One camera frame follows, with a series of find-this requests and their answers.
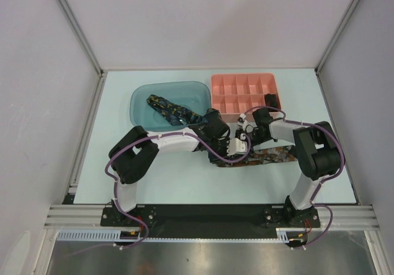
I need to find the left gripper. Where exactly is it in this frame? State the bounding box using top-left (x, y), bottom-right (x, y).
top-left (206, 137), bottom-right (234, 164)

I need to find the orange floral tie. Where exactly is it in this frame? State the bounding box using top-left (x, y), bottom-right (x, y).
top-left (213, 145), bottom-right (298, 168)

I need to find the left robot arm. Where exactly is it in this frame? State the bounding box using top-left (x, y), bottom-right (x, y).
top-left (105, 111), bottom-right (230, 226)

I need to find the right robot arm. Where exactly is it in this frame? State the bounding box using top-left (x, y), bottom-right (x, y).
top-left (236, 107), bottom-right (345, 226)

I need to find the rolled dark tie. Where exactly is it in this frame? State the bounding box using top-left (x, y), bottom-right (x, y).
top-left (264, 94), bottom-right (281, 110)

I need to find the navy yellow patterned tie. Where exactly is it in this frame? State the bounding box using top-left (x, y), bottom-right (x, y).
top-left (146, 94), bottom-right (221, 126)

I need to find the pink compartment organizer tray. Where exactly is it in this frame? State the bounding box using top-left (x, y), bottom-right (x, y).
top-left (211, 73), bottom-right (281, 123)

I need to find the teal plastic bin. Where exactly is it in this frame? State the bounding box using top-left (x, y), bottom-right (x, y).
top-left (129, 81), bottom-right (211, 132)

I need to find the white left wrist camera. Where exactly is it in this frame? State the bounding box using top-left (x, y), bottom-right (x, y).
top-left (227, 137), bottom-right (250, 156)

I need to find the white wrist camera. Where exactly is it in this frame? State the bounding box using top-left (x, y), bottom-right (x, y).
top-left (236, 113), bottom-right (249, 131)
top-left (227, 137), bottom-right (250, 156)

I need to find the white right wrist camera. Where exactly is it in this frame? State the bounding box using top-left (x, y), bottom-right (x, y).
top-left (236, 113), bottom-right (249, 131)

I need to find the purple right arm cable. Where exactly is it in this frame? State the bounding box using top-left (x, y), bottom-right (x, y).
top-left (241, 105), bottom-right (345, 251)

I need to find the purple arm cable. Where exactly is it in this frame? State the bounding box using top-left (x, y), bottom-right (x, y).
top-left (241, 105), bottom-right (345, 251)
top-left (105, 130), bottom-right (252, 223)

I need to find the right corner aluminium post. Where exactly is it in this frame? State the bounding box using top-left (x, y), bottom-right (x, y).
top-left (316, 0), bottom-right (375, 71)

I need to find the corner aluminium post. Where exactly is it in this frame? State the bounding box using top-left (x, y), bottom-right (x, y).
top-left (46, 0), bottom-right (104, 78)
top-left (316, 0), bottom-right (375, 71)

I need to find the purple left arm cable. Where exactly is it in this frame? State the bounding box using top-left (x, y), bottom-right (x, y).
top-left (105, 130), bottom-right (252, 223)

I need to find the white cable duct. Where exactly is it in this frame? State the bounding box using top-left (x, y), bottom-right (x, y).
top-left (57, 228), bottom-right (304, 243)

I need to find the aluminium frame rail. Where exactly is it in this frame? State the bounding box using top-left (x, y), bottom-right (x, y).
top-left (44, 205), bottom-right (380, 231)

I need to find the left corner aluminium post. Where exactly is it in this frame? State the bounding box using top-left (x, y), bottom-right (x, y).
top-left (46, 0), bottom-right (104, 78)

